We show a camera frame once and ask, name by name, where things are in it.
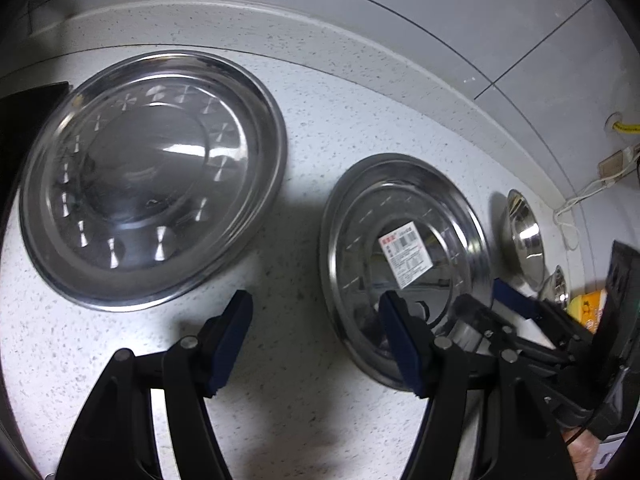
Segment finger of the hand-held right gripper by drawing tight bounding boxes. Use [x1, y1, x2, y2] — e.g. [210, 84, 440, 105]
[452, 294, 576, 368]
[492, 279, 596, 356]

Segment yellow packet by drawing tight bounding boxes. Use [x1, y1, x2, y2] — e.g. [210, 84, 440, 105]
[567, 287, 611, 336]

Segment small steel bowl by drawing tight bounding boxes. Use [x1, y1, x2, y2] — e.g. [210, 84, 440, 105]
[537, 265, 571, 311]

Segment black stove top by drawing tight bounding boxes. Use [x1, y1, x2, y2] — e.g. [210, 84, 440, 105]
[0, 81, 70, 201]

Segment large steel plate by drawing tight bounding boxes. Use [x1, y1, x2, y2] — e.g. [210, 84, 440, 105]
[19, 51, 288, 312]

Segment white cable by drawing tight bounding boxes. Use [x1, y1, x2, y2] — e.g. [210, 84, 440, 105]
[554, 145, 640, 251]

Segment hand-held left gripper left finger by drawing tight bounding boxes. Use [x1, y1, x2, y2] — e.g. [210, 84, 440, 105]
[55, 289, 254, 480]

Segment person's right hand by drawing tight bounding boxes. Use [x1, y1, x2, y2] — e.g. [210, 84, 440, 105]
[562, 429, 612, 480]

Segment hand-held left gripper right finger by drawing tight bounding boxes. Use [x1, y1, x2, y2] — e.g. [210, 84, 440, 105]
[378, 290, 576, 480]

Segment steel plate with paper label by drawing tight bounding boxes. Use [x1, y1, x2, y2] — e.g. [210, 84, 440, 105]
[320, 154, 490, 391]

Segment large steel bowl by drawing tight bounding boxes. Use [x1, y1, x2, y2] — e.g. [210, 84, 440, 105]
[505, 189, 546, 293]

